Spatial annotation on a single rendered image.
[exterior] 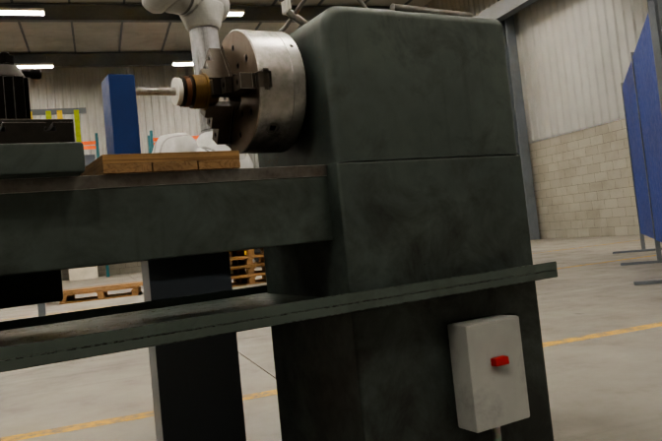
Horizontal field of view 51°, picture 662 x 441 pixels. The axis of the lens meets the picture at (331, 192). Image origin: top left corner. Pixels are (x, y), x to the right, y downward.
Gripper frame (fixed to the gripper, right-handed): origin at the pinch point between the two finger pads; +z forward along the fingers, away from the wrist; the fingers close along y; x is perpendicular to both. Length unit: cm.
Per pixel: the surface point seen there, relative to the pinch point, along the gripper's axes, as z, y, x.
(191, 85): 28.8, 36.2, 15.3
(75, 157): 48, 68, 34
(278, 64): 26.1, 18.4, 27.2
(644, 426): 137, -95, 31
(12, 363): 84, 82, 41
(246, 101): 33.5, 23.7, 18.8
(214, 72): 24.3, 28.3, 10.9
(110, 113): 36, 56, 15
